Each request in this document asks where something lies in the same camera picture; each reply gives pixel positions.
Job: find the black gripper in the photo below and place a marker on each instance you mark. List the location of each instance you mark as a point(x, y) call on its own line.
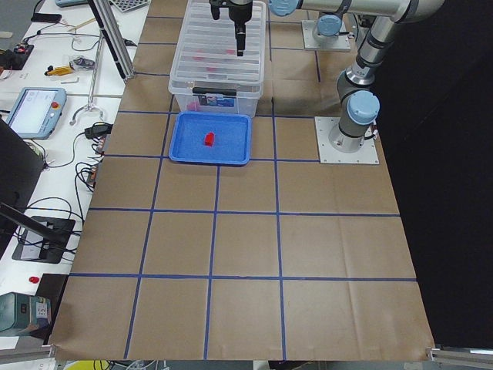
point(239, 11)

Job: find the clear plastic box lid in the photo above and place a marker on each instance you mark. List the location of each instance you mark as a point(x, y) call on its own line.
point(206, 57)

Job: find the red block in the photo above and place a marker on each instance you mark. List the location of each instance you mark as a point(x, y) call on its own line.
point(209, 139)

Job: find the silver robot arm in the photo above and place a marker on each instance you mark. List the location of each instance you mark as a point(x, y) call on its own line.
point(330, 25)
point(389, 17)

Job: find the clear plastic storage box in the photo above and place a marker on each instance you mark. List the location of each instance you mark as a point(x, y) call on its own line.
point(244, 103)

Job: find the blue plastic tray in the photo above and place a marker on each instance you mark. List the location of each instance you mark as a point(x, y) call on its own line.
point(232, 138)

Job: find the wooden chopsticks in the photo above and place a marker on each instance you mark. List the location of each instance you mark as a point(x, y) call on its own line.
point(80, 25)

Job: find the silver hex key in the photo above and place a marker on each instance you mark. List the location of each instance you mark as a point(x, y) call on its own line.
point(70, 81)

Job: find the black power adapter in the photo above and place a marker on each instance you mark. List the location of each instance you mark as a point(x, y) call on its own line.
point(97, 130)

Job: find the blue teach pendant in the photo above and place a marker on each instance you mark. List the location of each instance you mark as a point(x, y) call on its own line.
point(36, 112)

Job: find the brown paper table cover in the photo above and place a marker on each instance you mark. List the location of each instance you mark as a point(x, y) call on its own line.
point(283, 258)

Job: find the black monitor stand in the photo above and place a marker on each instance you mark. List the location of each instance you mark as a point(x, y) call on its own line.
point(39, 239)

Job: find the black box latch handle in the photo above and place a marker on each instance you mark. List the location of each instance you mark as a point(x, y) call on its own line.
point(214, 91)

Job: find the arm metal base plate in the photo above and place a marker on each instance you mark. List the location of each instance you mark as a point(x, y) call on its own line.
point(314, 41)
point(336, 148)

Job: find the aluminium frame post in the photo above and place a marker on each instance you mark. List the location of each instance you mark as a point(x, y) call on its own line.
point(107, 23)

